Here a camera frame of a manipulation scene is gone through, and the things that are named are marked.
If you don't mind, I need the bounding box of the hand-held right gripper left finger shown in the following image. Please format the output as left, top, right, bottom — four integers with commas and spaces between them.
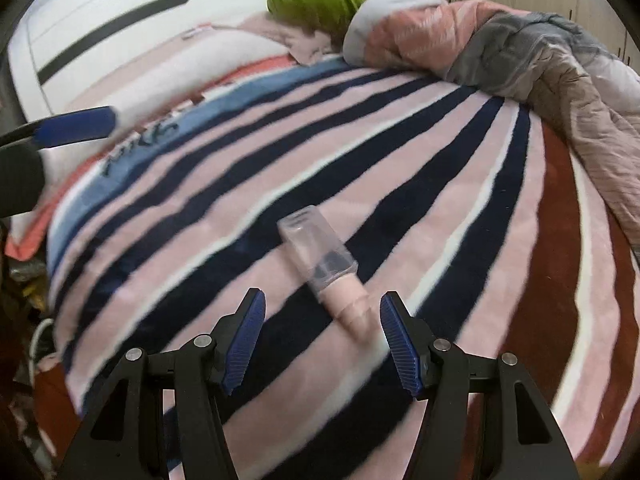
57, 288, 266, 480

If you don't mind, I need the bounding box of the green pillow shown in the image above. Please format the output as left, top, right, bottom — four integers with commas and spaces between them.
267, 0, 366, 43

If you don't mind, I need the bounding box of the pink and grey quilt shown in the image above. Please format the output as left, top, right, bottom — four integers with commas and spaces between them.
342, 0, 640, 256

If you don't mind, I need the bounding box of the long pink and white pillow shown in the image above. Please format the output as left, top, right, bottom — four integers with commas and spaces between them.
5, 25, 301, 261

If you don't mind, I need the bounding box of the pink pillowcase cloth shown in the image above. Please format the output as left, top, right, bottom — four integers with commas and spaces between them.
240, 12, 346, 66

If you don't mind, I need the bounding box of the striped plush blanket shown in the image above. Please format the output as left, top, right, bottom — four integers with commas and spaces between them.
35, 55, 640, 480

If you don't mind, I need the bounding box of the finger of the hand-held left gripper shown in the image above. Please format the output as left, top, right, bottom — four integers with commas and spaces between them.
0, 144, 47, 218
0, 106, 117, 150

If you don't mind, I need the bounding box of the clear bottle with pink cap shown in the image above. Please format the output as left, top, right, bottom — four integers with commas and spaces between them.
277, 205, 373, 348

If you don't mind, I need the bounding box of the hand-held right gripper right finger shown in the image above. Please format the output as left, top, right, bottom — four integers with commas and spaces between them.
380, 291, 581, 480

